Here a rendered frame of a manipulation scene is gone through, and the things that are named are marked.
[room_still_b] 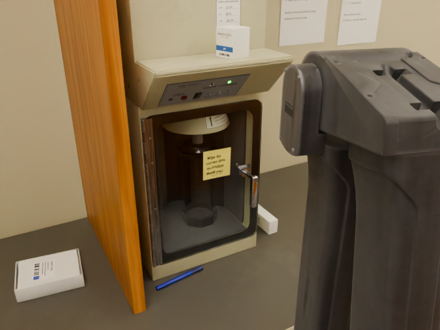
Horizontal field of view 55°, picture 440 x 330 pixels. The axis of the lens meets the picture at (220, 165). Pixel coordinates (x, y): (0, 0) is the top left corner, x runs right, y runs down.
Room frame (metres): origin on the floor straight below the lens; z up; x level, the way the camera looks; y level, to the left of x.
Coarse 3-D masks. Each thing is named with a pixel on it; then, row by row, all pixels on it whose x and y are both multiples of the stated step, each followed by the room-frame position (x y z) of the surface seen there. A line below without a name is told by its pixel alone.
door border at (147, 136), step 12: (144, 120) 0.86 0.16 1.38; (144, 132) 0.86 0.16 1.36; (144, 156) 0.86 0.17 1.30; (156, 192) 0.87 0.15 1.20; (156, 204) 0.87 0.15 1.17; (156, 216) 0.87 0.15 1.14; (156, 228) 0.87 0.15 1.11; (156, 240) 0.87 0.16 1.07; (156, 252) 0.87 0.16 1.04; (156, 264) 0.87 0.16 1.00
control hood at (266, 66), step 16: (144, 64) 0.83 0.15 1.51; (160, 64) 0.83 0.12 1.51; (176, 64) 0.83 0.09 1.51; (192, 64) 0.83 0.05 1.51; (208, 64) 0.83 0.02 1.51; (224, 64) 0.84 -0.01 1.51; (240, 64) 0.86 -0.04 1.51; (256, 64) 0.88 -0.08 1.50; (272, 64) 0.90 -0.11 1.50; (288, 64) 0.93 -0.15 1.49; (144, 80) 0.82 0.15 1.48; (160, 80) 0.78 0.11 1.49; (176, 80) 0.81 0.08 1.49; (192, 80) 0.83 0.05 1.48; (256, 80) 0.93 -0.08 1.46; (272, 80) 0.96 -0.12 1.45; (144, 96) 0.83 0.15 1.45; (160, 96) 0.83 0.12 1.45
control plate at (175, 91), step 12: (168, 84) 0.81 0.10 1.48; (180, 84) 0.82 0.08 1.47; (192, 84) 0.84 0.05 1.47; (204, 84) 0.86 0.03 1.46; (216, 84) 0.88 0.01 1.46; (228, 84) 0.90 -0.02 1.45; (240, 84) 0.92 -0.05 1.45; (168, 96) 0.84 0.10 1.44; (180, 96) 0.86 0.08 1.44; (192, 96) 0.88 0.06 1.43; (204, 96) 0.90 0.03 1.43; (216, 96) 0.92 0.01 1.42
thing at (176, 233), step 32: (160, 128) 0.88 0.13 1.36; (192, 128) 0.92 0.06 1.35; (224, 128) 0.96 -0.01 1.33; (256, 128) 1.00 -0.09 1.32; (160, 160) 0.88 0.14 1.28; (192, 160) 0.92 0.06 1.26; (256, 160) 1.00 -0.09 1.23; (160, 192) 0.88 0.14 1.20; (192, 192) 0.92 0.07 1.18; (224, 192) 0.96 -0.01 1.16; (160, 224) 0.87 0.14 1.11; (192, 224) 0.91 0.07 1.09; (224, 224) 0.96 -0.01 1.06; (256, 224) 1.01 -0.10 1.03
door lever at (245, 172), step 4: (244, 168) 0.98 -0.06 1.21; (248, 168) 0.99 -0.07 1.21; (244, 172) 0.98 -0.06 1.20; (248, 172) 0.97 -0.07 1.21; (244, 176) 0.98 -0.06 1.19; (248, 176) 0.96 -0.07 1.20; (252, 176) 0.95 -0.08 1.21; (256, 176) 0.95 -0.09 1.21; (252, 180) 0.94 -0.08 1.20; (256, 180) 0.94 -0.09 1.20; (252, 184) 0.94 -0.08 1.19; (256, 184) 0.94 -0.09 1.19; (252, 188) 0.94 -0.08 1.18; (256, 188) 0.94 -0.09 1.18; (252, 192) 0.94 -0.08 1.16; (256, 192) 0.94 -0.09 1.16; (252, 196) 0.94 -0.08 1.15; (256, 196) 0.94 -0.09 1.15; (252, 200) 0.94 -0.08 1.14; (256, 200) 0.95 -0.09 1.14; (252, 204) 0.94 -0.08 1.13; (256, 204) 0.95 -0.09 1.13
